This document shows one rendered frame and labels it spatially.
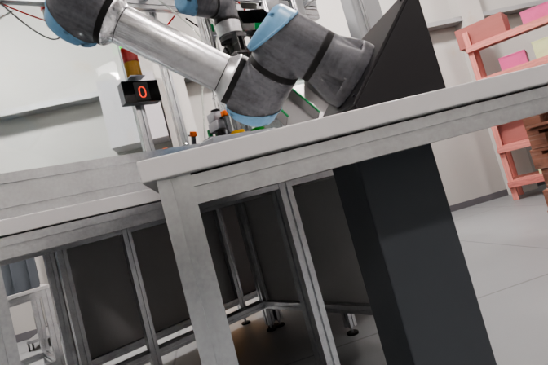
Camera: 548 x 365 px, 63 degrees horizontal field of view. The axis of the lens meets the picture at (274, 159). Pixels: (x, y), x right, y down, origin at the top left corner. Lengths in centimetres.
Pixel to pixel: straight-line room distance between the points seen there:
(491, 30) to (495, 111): 527
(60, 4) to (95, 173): 37
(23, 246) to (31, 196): 13
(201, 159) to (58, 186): 54
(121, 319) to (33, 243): 191
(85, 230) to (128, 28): 42
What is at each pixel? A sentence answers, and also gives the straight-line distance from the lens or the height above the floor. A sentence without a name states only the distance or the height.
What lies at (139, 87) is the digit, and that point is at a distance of 151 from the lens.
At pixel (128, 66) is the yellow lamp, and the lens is 154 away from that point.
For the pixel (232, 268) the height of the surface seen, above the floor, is 38.
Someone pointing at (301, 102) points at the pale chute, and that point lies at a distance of 165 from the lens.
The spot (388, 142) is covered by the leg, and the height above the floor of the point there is 80.
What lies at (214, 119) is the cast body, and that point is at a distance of 146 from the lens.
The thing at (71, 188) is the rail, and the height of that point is 90.
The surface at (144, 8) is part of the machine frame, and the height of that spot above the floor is 201.
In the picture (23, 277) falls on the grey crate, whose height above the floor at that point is 70.
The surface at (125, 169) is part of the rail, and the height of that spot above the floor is 93.
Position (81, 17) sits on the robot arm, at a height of 121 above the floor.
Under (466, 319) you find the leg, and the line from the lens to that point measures 97.
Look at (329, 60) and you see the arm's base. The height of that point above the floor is 100.
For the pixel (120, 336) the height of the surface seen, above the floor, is 23.
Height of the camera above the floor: 77
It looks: 5 degrees up
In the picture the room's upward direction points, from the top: 15 degrees counter-clockwise
